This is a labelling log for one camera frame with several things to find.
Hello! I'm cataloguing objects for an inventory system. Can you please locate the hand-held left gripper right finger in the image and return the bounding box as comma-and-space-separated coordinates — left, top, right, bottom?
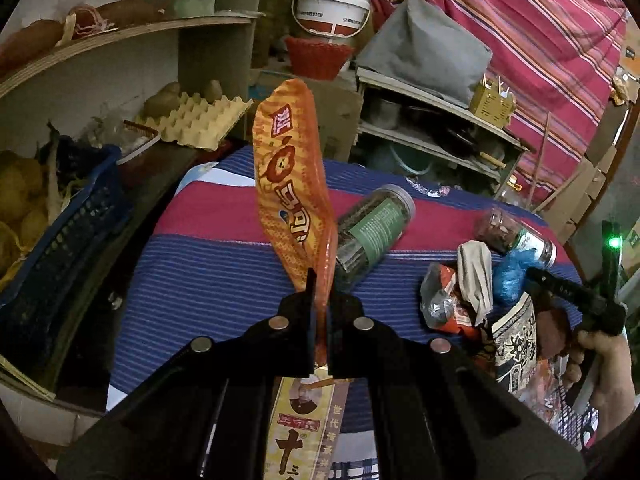
326, 289, 587, 480

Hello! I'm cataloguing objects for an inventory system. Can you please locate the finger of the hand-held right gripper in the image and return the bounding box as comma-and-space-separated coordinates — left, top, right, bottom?
525, 266, 609, 322

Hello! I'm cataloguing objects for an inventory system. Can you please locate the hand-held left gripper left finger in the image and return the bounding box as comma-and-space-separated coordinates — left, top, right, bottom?
56, 267, 321, 480

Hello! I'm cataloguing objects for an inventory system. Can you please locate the red silver wrapper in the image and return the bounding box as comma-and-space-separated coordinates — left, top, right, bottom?
420, 261, 478, 332

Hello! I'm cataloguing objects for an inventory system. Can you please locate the orange snack packet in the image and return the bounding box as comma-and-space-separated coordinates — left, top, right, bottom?
251, 77, 340, 376

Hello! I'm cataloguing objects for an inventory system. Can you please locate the person's right hand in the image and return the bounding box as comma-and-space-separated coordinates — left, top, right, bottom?
565, 331, 639, 442

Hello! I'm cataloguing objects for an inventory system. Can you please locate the blue plastic bag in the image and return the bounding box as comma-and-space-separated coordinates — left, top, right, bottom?
492, 247, 533, 306

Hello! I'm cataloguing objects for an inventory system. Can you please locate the black white patterned packet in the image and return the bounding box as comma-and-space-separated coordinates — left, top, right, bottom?
490, 292, 541, 396

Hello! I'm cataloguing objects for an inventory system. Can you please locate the silver lid jar green label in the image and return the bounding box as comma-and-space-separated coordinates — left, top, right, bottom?
474, 207, 557, 268

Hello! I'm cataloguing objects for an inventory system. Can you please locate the yellow spice packet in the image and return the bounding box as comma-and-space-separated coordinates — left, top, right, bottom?
262, 375, 351, 480

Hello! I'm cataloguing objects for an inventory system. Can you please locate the red plastic wrapper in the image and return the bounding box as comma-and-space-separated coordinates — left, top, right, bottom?
530, 360, 571, 411

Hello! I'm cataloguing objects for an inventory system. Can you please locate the clear jar green label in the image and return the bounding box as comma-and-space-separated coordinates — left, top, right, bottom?
334, 185, 417, 291

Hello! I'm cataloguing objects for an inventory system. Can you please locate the blue red striped blanket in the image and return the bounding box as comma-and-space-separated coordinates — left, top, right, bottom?
106, 146, 588, 480

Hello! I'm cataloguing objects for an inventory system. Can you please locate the blue white checked cloth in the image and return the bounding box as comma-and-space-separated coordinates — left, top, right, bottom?
327, 452, 381, 480

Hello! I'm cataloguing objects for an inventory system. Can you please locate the black mesh tray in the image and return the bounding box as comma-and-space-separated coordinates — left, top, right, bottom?
545, 390, 601, 453

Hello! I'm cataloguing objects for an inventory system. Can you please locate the teal plastic basin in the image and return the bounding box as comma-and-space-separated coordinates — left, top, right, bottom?
392, 142, 433, 173

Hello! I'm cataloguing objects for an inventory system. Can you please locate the yellow wooden utensil box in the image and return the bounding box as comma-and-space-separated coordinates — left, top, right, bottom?
469, 76, 517, 128

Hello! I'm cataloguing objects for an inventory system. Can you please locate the wooden shelf rack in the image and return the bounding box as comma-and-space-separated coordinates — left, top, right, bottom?
356, 66, 532, 198

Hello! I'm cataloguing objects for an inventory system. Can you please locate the brown cardboard box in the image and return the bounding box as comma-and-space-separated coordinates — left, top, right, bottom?
248, 71, 364, 162

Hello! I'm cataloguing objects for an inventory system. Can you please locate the grey metal pot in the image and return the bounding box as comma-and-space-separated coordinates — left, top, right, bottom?
367, 99, 403, 131

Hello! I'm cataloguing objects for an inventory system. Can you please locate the cardboard egg tray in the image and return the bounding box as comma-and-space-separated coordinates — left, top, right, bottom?
134, 91, 254, 152

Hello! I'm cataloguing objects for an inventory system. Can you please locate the blue plastic crate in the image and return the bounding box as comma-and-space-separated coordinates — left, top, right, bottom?
0, 144, 133, 346

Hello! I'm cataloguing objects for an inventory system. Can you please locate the red striped curtain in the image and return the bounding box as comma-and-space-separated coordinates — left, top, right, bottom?
370, 0, 632, 206

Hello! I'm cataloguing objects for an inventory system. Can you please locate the grey cushion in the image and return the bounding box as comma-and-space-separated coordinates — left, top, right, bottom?
356, 0, 494, 107

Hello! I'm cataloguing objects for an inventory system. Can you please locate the red plastic basket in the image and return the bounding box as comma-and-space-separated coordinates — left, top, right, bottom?
284, 36, 357, 81

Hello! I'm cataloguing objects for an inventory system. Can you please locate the pile of yellow produce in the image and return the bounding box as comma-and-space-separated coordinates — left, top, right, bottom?
0, 152, 53, 281

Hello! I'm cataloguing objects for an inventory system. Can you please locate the white plastic bucket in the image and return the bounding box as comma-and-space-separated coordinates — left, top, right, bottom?
291, 0, 372, 37

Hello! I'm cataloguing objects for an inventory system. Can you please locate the curved plywood shelf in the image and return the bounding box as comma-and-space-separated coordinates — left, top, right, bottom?
0, 0, 268, 106

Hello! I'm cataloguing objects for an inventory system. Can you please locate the sweet potato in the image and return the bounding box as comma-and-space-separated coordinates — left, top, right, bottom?
0, 20, 66, 78
95, 0, 163, 28

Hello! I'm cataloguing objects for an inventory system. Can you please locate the red white mesh bag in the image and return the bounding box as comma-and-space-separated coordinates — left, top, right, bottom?
62, 4, 116, 41

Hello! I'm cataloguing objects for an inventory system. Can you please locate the black pot wooden handle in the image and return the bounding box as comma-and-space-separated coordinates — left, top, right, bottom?
432, 122, 503, 168

